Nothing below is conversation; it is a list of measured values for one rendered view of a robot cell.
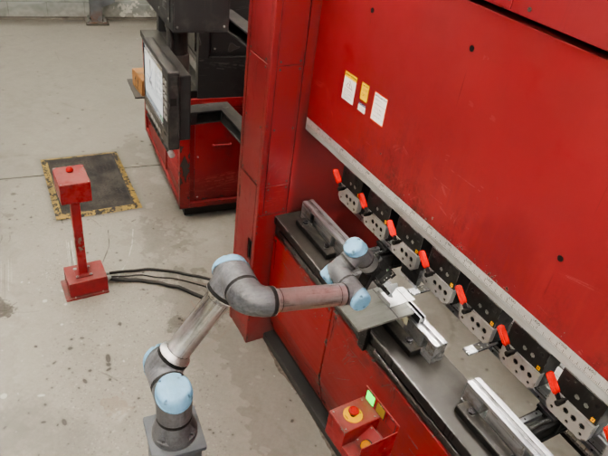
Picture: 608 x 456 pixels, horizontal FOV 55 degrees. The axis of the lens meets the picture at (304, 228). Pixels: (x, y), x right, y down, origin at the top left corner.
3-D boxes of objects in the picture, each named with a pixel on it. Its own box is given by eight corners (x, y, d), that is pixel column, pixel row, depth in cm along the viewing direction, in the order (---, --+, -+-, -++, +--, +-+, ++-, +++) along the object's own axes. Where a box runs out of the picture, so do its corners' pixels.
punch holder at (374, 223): (362, 223, 245) (369, 188, 236) (378, 219, 249) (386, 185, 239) (382, 242, 235) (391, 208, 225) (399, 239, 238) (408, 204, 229)
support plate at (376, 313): (333, 301, 230) (333, 299, 230) (387, 286, 242) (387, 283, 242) (357, 332, 218) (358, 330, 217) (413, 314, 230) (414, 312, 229)
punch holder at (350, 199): (337, 197, 259) (343, 165, 249) (353, 194, 262) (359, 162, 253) (356, 215, 248) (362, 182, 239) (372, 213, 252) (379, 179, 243)
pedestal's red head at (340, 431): (324, 431, 220) (331, 399, 210) (358, 415, 228) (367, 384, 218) (354, 474, 207) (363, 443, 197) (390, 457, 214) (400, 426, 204)
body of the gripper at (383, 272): (397, 276, 222) (385, 261, 213) (380, 291, 222) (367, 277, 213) (385, 264, 227) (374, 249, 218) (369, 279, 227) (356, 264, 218)
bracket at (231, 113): (184, 117, 313) (185, 105, 309) (227, 112, 324) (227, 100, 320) (212, 152, 286) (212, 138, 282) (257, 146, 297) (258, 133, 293)
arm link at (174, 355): (143, 396, 192) (240, 272, 179) (133, 364, 202) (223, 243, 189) (174, 402, 200) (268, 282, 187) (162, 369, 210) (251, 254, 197)
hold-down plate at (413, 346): (365, 307, 247) (367, 302, 245) (376, 304, 250) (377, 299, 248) (408, 357, 227) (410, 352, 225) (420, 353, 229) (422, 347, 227)
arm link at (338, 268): (329, 288, 201) (354, 268, 201) (315, 268, 209) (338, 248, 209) (339, 299, 207) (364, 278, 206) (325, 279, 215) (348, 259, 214)
